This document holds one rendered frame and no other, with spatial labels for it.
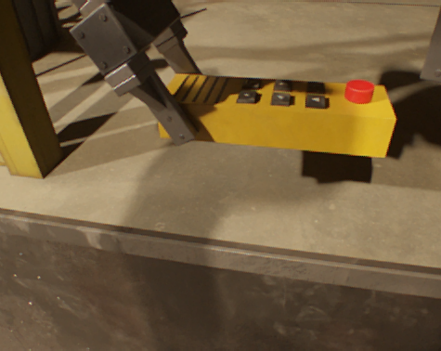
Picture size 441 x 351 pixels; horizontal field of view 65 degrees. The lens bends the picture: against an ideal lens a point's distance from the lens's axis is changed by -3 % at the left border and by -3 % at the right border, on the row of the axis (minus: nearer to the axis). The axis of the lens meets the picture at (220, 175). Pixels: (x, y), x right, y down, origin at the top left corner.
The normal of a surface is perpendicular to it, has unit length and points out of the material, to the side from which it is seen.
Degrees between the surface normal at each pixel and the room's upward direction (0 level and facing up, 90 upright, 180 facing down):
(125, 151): 0
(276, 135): 90
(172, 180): 0
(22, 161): 90
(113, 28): 90
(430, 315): 90
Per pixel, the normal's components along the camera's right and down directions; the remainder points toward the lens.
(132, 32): 0.83, -0.30
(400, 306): -0.21, 0.61
